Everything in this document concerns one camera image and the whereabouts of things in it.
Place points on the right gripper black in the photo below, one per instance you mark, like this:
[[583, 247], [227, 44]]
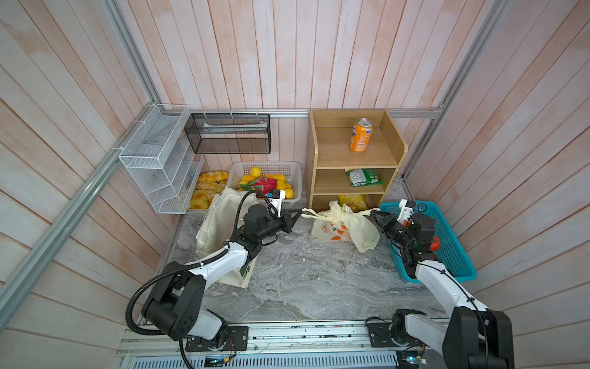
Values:
[[387, 221]]

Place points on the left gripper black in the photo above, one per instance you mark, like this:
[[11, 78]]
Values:
[[289, 222]]

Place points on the yellow plastic bag orange print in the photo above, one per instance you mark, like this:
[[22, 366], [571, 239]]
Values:
[[340, 223]]

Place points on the cream canvas tote bag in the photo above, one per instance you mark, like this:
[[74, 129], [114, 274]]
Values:
[[217, 227]]

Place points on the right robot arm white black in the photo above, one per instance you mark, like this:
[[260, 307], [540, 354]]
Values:
[[476, 336]]

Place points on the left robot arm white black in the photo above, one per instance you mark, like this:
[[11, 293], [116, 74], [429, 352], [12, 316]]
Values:
[[170, 303]]

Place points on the yellow chips packet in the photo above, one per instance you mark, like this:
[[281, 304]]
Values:
[[356, 203]]

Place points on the white plastic fruit basket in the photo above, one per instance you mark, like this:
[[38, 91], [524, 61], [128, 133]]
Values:
[[287, 171]]

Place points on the pink dragon fruit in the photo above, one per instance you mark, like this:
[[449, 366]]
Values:
[[262, 184]]

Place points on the green snack packet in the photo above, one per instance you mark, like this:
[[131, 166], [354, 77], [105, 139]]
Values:
[[363, 177]]

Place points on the yellow lemon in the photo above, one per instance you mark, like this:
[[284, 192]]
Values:
[[255, 172]]

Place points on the red tomato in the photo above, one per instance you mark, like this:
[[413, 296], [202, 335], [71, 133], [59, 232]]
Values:
[[435, 245]]

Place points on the wooden shelf unit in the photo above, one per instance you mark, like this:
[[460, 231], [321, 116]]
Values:
[[329, 155]]

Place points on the teal plastic basket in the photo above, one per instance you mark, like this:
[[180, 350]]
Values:
[[451, 253]]

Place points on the orange soda can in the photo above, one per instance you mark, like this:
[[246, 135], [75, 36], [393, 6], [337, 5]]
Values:
[[362, 131]]

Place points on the tray of yellow breads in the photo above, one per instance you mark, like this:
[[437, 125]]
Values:
[[209, 185]]

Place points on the black mesh basket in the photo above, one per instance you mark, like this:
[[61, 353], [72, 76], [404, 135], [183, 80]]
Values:
[[229, 133]]

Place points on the white wire rack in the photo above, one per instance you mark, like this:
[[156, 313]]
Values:
[[160, 159]]

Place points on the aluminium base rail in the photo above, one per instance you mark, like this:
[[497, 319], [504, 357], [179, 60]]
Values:
[[300, 344]]

